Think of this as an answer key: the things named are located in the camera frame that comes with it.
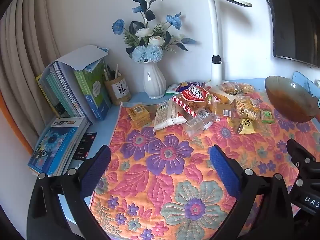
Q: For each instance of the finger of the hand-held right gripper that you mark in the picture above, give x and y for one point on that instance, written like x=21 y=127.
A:
x=300 y=152

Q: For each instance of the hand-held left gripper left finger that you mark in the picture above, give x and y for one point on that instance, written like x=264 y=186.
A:
x=96 y=170

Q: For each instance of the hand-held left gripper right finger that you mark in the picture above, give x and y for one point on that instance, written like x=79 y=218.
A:
x=225 y=172

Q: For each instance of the green cracker packet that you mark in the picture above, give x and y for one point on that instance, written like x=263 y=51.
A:
x=267 y=116

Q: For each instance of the small yellow snack packet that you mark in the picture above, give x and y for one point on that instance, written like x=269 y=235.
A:
x=246 y=127

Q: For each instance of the brown glass bowl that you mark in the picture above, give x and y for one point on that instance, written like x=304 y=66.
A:
x=290 y=100

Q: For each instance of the orange square snack packet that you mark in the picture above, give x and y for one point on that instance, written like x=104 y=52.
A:
x=222 y=108

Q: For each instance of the clear round cracker packet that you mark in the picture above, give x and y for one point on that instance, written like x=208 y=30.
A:
x=247 y=107

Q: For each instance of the black card packet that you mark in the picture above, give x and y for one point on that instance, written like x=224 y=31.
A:
x=85 y=146

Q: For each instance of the stack of blue workbooks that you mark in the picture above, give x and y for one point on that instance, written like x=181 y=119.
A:
x=55 y=142

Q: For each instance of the clear pastry packet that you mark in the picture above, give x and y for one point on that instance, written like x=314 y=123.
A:
x=195 y=127
x=205 y=116

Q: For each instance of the floral patterned cloth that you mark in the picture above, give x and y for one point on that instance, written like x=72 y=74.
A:
x=162 y=192

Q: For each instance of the yellow boxed snack packet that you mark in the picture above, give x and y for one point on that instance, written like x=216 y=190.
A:
x=137 y=110
x=142 y=121

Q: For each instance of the orange bread packet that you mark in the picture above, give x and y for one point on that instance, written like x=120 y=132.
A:
x=222 y=96

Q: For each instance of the red striped bread bag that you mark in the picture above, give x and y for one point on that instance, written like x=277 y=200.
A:
x=193 y=97

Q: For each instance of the long white snack packet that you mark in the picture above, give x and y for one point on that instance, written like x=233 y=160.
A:
x=166 y=116

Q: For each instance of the row of upright books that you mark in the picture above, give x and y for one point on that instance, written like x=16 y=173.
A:
x=70 y=92

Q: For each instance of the wooden pen holder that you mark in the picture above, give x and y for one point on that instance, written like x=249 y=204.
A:
x=117 y=90

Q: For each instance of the clear biscuit packet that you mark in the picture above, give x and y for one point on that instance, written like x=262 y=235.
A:
x=246 y=88
x=230 y=87

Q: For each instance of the orange cloth strip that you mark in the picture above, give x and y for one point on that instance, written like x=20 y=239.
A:
x=15 y=122

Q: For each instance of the dark purple snack packet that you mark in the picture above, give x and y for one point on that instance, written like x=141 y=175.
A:
x=191 y=84

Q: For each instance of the white pen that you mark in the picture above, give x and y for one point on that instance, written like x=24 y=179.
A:
x=106 y=74

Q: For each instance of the green white flat packet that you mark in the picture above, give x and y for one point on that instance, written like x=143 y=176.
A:
x=172 y=89

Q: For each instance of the black pen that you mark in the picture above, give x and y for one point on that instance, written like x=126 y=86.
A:
x=110 y=71

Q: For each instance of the white ribbed vase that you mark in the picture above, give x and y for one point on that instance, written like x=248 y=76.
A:
x=154 y=80

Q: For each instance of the white paper sheet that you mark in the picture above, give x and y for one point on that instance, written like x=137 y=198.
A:
x=77 y=56

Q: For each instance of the blue white artificial flowers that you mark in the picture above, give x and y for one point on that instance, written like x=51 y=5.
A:
x=147 y=37

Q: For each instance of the white desk lamp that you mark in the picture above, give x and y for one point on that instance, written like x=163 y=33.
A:
x=215 y=30

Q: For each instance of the beige curtain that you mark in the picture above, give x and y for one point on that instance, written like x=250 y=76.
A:
x=25 y=42

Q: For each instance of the black wall television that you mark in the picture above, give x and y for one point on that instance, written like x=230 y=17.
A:
x=295 y=17

